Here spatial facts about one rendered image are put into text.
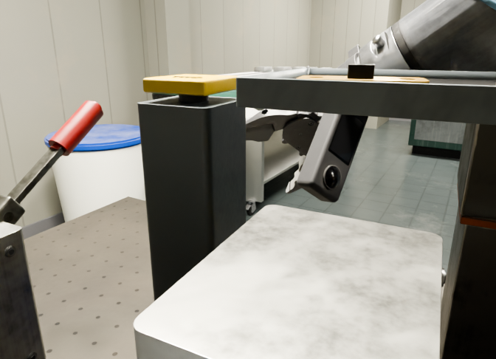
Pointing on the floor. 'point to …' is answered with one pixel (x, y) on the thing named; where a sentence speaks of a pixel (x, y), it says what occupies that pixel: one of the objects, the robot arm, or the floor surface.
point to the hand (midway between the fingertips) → (248, 173)
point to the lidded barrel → (100, 170)
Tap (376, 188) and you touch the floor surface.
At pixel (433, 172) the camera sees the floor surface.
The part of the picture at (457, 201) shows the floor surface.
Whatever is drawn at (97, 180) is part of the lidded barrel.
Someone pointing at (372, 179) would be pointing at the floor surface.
